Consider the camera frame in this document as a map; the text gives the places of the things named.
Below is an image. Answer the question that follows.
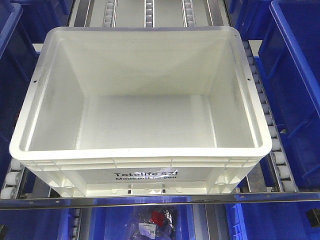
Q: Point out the white plastic tote bin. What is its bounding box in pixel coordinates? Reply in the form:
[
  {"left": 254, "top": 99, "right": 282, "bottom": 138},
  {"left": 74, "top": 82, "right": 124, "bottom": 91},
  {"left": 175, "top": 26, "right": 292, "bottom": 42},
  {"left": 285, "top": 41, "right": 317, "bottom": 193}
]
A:
[{"left": 9, "top": 26, "right": 272, "bottom": 198}]

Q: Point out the blue bin lower center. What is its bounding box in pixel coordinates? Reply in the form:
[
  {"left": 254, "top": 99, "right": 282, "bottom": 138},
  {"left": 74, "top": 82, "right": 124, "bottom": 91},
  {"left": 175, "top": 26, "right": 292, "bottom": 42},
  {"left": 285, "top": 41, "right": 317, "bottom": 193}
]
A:
[{"left": 88, "top": 204, "right": 196, "bottom": 240}]

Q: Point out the blue bin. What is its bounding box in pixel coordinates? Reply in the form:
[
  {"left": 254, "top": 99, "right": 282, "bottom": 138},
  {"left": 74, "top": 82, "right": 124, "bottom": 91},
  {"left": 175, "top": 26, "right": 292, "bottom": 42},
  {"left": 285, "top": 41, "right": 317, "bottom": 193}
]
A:
[
  {"left": 88, "top": 204, "right": 196, "bottom": 240},
  {"left": 0, "top": 209, "right": 70, "bottom": 240},
  {"left": 224, "top": 201, "right": 320, "bottom": 240}
]

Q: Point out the blue bin right shelf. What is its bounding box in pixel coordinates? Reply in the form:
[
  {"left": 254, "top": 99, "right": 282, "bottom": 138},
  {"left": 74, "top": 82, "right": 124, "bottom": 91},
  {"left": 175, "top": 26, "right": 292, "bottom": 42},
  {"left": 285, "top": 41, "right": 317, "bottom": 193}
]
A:
[{"left": 258, "top": 0, "right": 320, "bottom": 186}]

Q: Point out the blue bin shelf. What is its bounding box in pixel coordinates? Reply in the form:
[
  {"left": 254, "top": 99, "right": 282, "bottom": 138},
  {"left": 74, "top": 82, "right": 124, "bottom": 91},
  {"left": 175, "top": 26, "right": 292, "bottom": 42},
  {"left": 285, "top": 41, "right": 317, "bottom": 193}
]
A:
[
  {"left": 0, "top": 0, "right": 38, "bottom": 179},
  {"left": 258, "top": 0, "right": 320, "bottom": 186}
]

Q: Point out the blue bin left shelf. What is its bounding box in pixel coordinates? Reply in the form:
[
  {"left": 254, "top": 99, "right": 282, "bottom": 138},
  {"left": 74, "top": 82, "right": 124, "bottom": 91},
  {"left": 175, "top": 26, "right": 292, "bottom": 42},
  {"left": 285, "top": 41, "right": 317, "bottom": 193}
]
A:
[{"left": 0, "top": 0, "right": 38, "bottom": 179}]

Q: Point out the blue bin lower right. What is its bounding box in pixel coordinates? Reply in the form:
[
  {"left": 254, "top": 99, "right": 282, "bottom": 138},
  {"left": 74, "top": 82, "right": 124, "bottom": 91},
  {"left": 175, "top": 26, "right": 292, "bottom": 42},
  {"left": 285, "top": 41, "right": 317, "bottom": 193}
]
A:
[{"left": 224, "top": 201, "right": 320, "bottom": 240}]

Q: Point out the blue bin lower left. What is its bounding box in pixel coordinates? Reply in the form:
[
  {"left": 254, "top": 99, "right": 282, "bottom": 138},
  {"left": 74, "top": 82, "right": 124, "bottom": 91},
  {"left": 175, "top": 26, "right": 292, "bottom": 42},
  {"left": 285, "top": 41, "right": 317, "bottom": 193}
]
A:
[{"left": 0, "top": 209, "right": 70, "bottom": 240}]

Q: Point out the plastic bag with parts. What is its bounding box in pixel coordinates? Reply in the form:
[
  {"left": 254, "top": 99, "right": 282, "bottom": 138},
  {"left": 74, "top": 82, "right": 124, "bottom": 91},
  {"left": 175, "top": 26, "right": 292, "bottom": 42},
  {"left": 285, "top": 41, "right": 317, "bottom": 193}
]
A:
[{"left": 127, "top": 206, "right": 179, "bottom": 240}]

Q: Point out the right roller track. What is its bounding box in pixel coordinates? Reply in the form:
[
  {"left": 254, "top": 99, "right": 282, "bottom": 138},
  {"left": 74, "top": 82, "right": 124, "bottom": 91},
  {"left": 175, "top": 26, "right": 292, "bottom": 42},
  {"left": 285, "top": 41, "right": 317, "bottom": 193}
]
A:
[{"left": 243, "top": 41, "right": 299, "bottom": 193}]

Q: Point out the roller track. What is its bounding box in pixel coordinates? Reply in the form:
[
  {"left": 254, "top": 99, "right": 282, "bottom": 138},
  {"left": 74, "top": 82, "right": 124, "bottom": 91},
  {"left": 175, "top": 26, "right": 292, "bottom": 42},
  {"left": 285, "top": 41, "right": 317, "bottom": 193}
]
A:
[
  {"left": 0, "top": 158, "right": 25, "bottom": 200},
  {"left": 243, "top": 41, "right": 299, "bottom": 193}
]

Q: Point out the left roller track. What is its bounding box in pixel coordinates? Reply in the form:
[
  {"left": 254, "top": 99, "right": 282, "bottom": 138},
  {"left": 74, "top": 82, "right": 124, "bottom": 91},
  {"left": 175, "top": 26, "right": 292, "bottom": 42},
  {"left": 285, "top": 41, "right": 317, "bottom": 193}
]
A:
[{"left": 0, "top": 158, "right": 25, "bottom": 200}]

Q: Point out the steel shelf front rail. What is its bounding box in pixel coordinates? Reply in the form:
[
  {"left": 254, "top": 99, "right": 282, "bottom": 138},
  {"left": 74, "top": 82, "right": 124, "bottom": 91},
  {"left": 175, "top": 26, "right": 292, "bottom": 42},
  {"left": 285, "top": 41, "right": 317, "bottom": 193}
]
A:
[{"left": 0, "top": 191, "right": 320, "bottom": 210}]

